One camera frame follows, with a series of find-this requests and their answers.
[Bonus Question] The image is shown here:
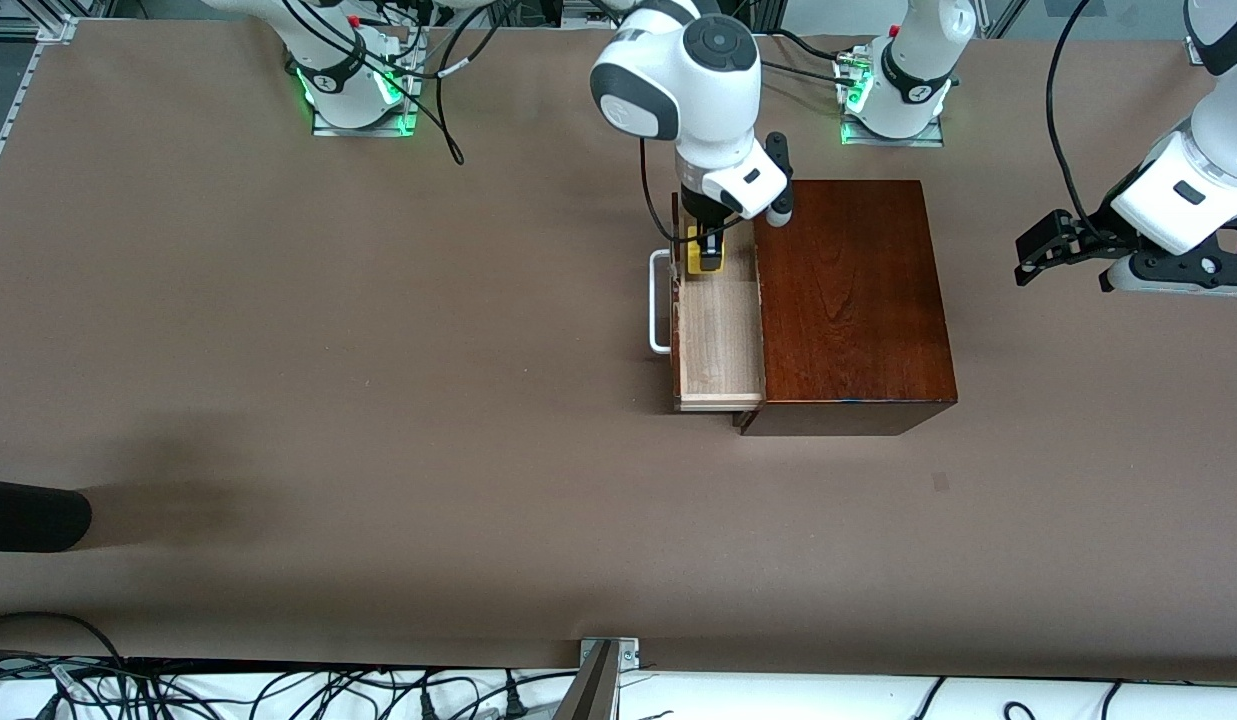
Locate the yellow cube block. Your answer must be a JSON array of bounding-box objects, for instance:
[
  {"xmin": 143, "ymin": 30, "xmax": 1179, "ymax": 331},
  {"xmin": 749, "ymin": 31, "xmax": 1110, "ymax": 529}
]
[{"xmin": 686, "ymin": 225, "xmax": 727, "ymax": 276}]

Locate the wooden drawer with white handle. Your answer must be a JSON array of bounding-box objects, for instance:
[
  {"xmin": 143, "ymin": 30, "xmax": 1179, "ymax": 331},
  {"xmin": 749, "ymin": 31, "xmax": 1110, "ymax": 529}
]
[{"xmin": 648, "ymin": 193, "xmax": 767, "ymax": 414}]

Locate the dark wooden cabinet box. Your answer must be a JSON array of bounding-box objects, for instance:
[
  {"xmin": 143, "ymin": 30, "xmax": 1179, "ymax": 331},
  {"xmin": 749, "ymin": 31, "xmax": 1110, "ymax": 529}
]
[{"xmin": 740, "ymin": 180, "xmax": 959, "ymax": 437}]

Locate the black cylindrical object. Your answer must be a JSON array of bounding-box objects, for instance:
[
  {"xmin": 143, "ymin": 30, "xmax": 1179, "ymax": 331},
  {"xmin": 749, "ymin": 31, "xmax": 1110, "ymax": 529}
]
[{"xmin": 0, "ymin": 478, "xmax": 93, "ymax": 553}]

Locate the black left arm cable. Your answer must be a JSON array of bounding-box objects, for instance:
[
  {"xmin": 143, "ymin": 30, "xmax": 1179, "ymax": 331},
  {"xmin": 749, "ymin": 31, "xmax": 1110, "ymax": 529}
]
[{"xmin": 1046, "ymin": 0, "xmax": 1094, "ymax": 241}]

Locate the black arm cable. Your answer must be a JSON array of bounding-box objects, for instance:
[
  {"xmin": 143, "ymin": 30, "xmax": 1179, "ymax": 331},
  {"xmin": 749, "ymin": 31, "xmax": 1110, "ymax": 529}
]
[
  {"xmin": 1046, "ymin": 0, "xmax": 1094, "ymax": 241},
  {"xmin": 278, "ymin": 0, "xmax": 539, "ymax": 167}
]

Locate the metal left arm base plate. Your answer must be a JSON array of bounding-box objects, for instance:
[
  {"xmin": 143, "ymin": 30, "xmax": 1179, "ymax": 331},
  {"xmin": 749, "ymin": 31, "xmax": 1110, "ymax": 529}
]
[{"xmin": 840, "ymin": 45, "xmax": 947, "ymax": 148}]

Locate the black cable on table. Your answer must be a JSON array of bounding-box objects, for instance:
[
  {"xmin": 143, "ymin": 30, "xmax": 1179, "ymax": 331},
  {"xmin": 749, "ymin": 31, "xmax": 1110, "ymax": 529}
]
[{"xmin": 758, "ymin": 30, "xmax": 861, "ymax": 89}]

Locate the aluminium frame with electronics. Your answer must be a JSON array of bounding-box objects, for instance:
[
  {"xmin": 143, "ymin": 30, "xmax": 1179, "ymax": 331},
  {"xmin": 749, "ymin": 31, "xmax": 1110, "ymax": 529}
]
[{"xmin": 483, "ymin": 0, "xmax": 789, "ymax": 39}]

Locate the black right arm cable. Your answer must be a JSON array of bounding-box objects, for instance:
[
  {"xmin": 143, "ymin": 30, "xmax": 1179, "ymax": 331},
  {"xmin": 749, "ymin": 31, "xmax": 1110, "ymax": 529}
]
[{"xmin": 278, "ymin": 0, "xmax": 539, "ymax": 167}]

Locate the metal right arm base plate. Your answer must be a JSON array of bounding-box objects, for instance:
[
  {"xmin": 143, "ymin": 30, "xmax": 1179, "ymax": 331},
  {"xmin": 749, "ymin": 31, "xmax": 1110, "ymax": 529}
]
[{"xmin": 311, "ymin": 28, "xmax": 421, "ymax": 138}]

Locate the aluminium profile with bracket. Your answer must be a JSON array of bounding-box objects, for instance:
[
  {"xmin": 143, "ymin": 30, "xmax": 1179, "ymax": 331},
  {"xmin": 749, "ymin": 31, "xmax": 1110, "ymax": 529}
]
[{"xmin": 553, "ymin": 637, "xmax": 641, "ymax": 720}]

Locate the tangle of black cables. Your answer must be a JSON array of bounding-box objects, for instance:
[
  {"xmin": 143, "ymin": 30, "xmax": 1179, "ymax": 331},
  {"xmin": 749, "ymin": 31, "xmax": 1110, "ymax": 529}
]
[{"xmin": 0, "ymin": 612, "xmax": 579, "ymax": 720}]

